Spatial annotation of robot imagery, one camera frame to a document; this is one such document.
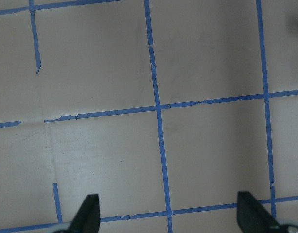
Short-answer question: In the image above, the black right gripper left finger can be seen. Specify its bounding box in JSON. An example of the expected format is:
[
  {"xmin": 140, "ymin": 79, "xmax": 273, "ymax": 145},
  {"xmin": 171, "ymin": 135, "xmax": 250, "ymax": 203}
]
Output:
[{"xmin": 68, "ymin": 194, "xmax": 100, "ymax": 233}]

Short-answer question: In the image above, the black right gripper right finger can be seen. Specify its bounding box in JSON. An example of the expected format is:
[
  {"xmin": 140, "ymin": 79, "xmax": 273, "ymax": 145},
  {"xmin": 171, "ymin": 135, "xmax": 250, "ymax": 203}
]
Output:
[{"xmin": 236, "ymin": 191, "xmax": 281, "ymax": 233}]

